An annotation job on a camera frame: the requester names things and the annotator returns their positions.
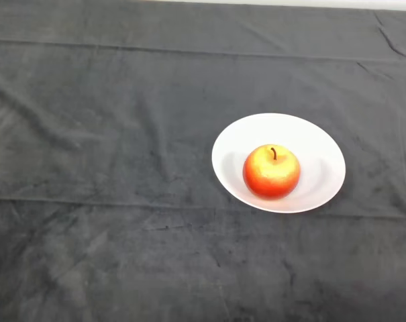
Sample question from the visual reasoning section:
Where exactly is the black cloth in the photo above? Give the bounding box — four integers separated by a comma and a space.
0, 0, 406, 322

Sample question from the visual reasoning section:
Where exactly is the red yellow apple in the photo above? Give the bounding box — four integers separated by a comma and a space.
242, 144, 301, 201

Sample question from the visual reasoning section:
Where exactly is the white round plate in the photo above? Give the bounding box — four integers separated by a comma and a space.
211, 113, 347, 214

